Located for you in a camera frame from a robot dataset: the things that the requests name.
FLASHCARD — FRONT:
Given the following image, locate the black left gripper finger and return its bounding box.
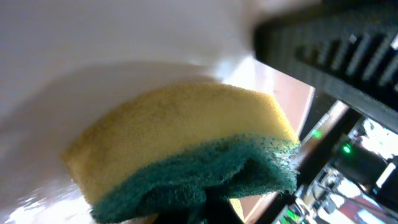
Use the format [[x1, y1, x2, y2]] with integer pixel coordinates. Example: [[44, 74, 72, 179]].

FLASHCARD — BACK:
[[154, 187, 243, 224]]

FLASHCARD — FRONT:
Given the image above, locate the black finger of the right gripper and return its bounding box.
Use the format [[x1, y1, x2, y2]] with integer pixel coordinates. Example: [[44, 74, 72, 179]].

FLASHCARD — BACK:
[[253, 0, 397, 131]]

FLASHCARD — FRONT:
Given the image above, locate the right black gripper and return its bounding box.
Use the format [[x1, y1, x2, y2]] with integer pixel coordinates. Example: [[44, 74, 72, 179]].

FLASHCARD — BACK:
[[273, 101, 397, 223]]

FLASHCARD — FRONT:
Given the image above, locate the green and yellow sponge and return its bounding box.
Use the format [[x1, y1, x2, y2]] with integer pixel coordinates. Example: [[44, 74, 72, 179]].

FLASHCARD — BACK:
[[62, 83, 300, 223]]

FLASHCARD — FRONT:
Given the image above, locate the white plate being scrubbed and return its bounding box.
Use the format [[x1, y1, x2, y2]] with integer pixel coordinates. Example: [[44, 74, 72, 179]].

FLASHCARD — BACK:
[[1, 0, 315, 223]]

